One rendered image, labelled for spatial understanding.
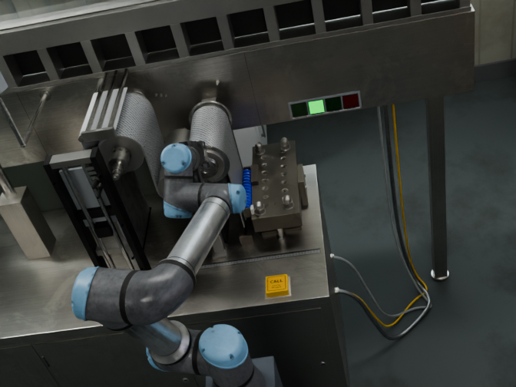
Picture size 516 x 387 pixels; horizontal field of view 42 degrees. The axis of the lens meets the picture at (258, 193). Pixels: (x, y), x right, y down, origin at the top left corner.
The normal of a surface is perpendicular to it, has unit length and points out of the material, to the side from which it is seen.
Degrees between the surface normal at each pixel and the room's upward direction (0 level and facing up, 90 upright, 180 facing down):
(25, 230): 90
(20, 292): 0
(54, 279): 0
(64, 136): 90
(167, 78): 90
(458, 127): 0
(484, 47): 90
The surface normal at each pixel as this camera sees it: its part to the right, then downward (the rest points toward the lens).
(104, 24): 0.00, 0.65
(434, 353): -0.19, -0.75
